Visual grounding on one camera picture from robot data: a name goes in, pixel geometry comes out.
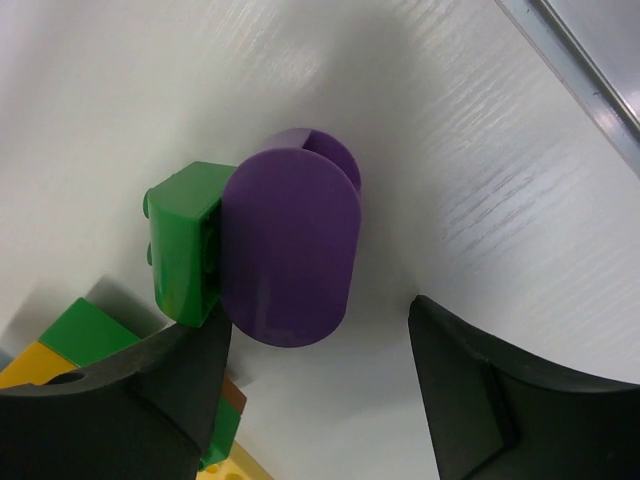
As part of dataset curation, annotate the aluminium frame rail right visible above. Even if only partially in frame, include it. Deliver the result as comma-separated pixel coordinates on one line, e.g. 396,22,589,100
498,0,639,174

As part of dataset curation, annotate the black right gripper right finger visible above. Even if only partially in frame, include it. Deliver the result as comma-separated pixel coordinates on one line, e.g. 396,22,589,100
408,295,639,479

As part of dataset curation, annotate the green curved lego brick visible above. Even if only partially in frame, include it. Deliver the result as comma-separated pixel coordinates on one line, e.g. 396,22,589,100
143,161,235,327

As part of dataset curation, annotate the yellow lego brick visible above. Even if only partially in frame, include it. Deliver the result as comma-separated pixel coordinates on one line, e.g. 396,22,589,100
0,341,77,389

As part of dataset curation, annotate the dark purple rounded lego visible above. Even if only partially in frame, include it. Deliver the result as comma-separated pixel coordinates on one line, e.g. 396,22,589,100
221,128,362,348

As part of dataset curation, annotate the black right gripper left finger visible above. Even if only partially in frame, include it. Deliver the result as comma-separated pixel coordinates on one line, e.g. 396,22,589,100
1,308,231,479

